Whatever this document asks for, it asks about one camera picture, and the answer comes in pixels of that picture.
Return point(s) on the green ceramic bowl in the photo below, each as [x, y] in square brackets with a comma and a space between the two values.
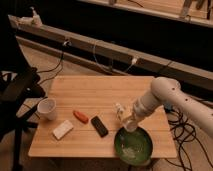
[134, 148]

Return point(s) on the black rectangular remote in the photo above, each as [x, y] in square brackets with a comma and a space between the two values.
[99, 126]

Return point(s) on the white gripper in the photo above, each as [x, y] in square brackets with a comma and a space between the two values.
[129, 120]

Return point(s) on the white rectangular block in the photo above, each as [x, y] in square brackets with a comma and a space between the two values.
[61, 130]

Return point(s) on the black chair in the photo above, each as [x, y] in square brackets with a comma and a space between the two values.
[24, 85]

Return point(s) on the white paper cup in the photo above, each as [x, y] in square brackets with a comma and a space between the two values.
[47, 108]

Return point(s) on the long metal rail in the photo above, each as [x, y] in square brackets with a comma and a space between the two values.
[188, 74]

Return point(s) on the orange carrot toy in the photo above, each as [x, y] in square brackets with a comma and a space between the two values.
[81, 117]

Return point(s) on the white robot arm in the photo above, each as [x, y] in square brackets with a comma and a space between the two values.
[165, 91]

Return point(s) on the white spray bottle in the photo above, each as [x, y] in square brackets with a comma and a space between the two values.
[35, 19]

